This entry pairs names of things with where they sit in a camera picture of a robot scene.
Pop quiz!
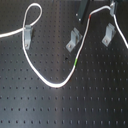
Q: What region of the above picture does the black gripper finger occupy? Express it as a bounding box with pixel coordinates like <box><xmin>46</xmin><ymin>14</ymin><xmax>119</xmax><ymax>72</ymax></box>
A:
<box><xmin>76</xmin><ymin>0</ymin><xmax>89</xmax><ymax>23</ymax></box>

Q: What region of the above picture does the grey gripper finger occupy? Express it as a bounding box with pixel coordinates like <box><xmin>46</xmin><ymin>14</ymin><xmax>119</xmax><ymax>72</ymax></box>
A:
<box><xmin>110</xmin><ymin>0</ymin><xmax>117</xmax><ymax>17</ymax></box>

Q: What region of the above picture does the left grey cable clip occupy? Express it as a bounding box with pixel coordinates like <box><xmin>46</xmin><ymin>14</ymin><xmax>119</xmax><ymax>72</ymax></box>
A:
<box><xmin>24</xmin><ymin>25</ymin><xmax>33</xmax><ymax>50</ymax></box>

